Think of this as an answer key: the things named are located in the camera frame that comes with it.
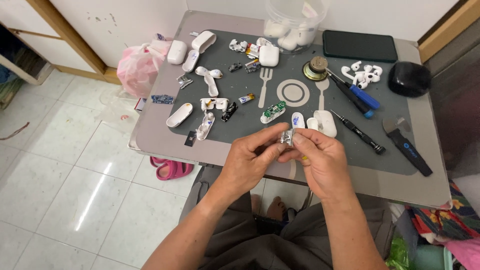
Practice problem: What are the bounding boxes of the clear plastic tub of cases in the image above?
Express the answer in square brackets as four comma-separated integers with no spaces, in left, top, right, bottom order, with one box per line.
[263,0,331,55]

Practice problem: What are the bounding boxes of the round brass speaker magnet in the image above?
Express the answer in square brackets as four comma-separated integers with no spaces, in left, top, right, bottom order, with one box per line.
[302,56,329,82]

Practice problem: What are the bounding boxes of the white lid with blue scribble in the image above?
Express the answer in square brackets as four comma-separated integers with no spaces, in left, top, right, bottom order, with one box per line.
[182,49,200,73]

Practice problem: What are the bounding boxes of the closed white earbud case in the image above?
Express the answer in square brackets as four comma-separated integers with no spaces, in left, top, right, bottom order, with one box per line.
[258,44,280,68]

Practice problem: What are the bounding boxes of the green circuit board on frame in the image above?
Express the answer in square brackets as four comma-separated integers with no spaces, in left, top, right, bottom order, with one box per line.
[260,100,287,125]

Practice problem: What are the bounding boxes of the blue handled screwdriver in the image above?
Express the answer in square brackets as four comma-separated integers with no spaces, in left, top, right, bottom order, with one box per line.
[325,68,381,111]

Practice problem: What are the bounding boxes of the floral patterned cloth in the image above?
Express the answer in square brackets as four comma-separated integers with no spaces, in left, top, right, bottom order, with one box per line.
[405,180,480,244]

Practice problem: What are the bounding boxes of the hollow white case shell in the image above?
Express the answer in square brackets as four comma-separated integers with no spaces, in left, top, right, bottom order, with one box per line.
[191,30,217,54]

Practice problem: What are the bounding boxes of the black rectangular component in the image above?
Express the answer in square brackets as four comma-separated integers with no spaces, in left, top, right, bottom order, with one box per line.
[221,101,239,123]

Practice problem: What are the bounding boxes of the white frame with metal parts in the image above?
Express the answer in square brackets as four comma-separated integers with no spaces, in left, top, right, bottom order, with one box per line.
[195,112,216,141]

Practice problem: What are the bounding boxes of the large white open case shell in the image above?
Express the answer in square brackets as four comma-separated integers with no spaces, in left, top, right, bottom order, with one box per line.
[313,109,338,139]

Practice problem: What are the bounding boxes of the wooden framed cabinet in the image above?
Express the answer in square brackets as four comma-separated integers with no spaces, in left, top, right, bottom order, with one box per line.
[0,0,122,86]

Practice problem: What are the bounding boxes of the pink plastic bag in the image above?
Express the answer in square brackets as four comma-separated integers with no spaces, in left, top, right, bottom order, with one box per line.
[116,34,173,99]

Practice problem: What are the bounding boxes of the white ribbed inner frame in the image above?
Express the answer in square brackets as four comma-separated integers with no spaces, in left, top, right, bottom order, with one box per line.
[229,39,248,53]

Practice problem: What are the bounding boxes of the blue circuit board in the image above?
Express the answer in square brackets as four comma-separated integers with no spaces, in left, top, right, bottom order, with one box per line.
[151,94,175,105]

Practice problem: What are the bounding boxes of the pink sandals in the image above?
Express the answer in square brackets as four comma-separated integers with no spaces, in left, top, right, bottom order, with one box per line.
[149,156,195,181]

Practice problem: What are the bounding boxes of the white inner frame with sockets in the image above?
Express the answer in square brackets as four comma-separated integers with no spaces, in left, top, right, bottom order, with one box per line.
[199,97,230,112]

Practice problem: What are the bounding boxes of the small metal hinge piece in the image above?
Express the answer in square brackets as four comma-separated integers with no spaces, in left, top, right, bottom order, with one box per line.
[280,129,298,146]

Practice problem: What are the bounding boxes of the grey placemat with cutlery print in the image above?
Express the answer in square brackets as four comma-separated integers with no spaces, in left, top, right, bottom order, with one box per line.
[169,29,419,176]

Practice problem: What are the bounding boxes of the plain white case lid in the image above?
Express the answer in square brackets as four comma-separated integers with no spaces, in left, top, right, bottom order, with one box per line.
[166,103,194,128]

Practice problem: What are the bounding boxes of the person's foot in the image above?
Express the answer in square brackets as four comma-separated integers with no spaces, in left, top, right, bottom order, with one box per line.
[266,196,288,222]

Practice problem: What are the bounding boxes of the black smartphone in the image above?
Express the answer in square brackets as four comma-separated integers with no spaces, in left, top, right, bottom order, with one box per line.
[322,30,399,64]

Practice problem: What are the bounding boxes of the thin black precision screwdriver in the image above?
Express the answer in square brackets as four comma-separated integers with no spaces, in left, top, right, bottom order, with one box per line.
[330,109,386,155]

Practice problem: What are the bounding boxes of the green plastic bag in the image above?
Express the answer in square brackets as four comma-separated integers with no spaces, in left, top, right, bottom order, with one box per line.
[385,236,411,270]

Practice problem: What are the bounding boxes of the long white plastic insert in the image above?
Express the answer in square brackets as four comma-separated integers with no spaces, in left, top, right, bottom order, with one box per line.
[204,74,220,98]

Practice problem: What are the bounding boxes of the clear plastic bag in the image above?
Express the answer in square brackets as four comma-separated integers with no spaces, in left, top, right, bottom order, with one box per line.
[94,87,145,133]

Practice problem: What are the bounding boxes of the person's right hand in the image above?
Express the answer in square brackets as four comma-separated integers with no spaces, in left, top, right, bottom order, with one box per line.
[277,128,355,205]

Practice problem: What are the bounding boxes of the white case body shell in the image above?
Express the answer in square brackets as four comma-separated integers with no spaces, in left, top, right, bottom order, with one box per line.
[167,40,188,65]

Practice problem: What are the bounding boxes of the black handled opening wheel tool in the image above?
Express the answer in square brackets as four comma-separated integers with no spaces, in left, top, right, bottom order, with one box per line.
[382,116,433,177]

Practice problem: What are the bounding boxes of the white double cup insert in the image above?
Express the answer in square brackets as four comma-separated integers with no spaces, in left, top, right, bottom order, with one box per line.
[194,66,223,80]

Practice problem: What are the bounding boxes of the person's left hand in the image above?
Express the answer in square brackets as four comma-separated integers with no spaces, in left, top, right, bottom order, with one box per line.
[219,122,291,196]

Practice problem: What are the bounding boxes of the black rounded case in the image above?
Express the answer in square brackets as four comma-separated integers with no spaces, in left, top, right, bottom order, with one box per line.
[388,61,432,98]

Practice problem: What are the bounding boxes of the person's grey trousers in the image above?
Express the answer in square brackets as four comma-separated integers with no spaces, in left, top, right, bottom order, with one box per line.
[178,166,396,270]

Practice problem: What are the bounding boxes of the black screwdriver with blue cap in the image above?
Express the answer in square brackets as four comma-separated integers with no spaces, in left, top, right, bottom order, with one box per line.
[328,73,375,119]

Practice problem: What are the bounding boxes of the pile of white earbuds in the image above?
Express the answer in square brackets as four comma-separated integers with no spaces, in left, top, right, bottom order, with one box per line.
[341,60,383,90]

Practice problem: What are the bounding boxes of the battery with circuit strip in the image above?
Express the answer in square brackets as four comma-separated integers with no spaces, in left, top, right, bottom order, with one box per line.
[244,58,262,74]

